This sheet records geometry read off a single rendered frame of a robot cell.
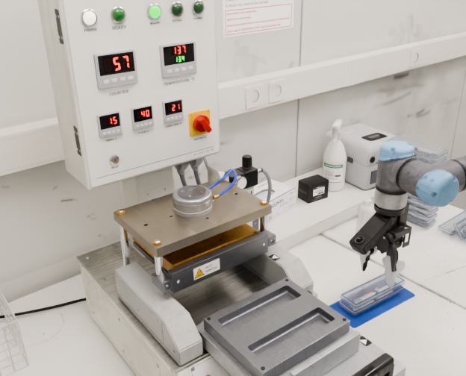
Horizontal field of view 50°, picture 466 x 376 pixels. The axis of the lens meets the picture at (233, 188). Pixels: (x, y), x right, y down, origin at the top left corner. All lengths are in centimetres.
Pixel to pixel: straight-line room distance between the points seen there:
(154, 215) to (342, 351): 44
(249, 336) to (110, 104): 51
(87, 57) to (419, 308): 99
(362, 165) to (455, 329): 71
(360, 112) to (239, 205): 122
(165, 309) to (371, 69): 141
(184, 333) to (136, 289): 14
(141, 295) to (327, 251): 74
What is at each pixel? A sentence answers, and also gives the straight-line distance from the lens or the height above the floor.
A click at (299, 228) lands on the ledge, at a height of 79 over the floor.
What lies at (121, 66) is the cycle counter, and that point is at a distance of 101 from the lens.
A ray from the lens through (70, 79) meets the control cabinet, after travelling 99.
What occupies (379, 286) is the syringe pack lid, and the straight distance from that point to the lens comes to 138.
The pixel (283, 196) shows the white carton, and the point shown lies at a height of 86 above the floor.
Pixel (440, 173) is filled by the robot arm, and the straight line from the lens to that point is 113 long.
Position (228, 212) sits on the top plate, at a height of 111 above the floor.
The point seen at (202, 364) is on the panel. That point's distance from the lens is 96.
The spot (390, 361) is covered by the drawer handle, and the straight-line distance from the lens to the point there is 86.
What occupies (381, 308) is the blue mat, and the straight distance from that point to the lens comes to 138.
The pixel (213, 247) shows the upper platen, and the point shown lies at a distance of 100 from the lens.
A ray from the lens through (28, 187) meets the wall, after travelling 140.
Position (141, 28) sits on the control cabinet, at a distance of 103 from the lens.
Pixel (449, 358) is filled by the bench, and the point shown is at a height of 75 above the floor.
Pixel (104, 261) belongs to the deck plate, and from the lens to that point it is 123.
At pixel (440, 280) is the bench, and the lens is 153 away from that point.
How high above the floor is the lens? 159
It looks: 25 degrees down
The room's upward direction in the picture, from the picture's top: 1 degrees counter-clockwise
